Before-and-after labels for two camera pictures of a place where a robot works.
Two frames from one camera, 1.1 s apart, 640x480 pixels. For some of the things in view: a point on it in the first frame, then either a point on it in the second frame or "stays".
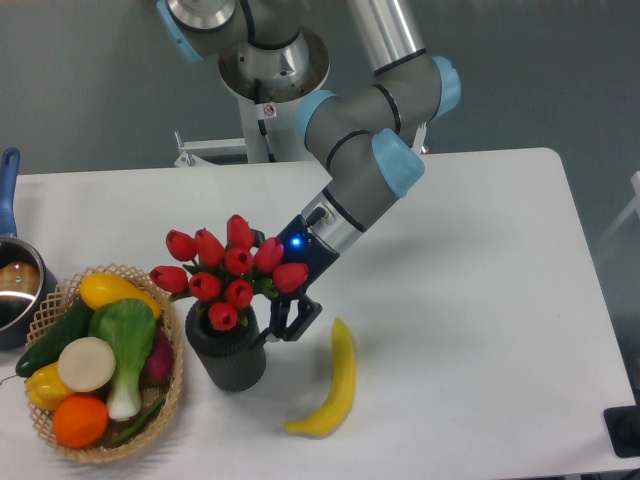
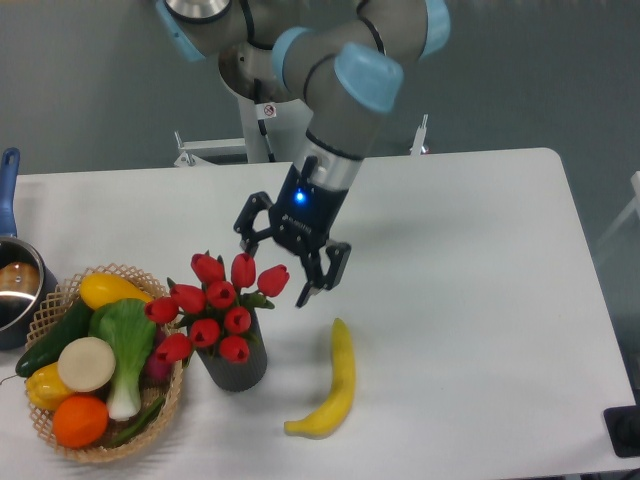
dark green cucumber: [75, 326] stays
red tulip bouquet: [225, 276] to [217, 309]
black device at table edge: [623, 425] stays
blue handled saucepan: [26, 277] stays
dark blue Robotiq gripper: [299, 246] to [301, 220]
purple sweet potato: [157, 371] stays
